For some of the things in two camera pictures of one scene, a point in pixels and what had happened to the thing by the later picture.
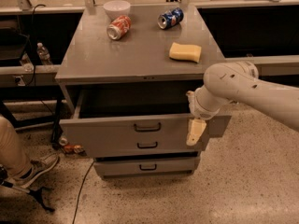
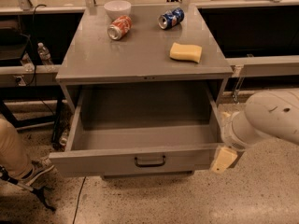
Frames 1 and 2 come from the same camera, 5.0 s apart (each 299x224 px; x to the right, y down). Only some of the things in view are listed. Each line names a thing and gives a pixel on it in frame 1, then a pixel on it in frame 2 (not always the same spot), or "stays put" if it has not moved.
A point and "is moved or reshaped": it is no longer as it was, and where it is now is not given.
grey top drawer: x=137 y=114 is moved or reshaped
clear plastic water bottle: x=43 y=54 stays put
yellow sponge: x=185 y=52 stays put
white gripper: x=197 y=107 → x=230 y=135
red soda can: x=119 y=27 stays put
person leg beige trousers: x=12 y=154 stays put
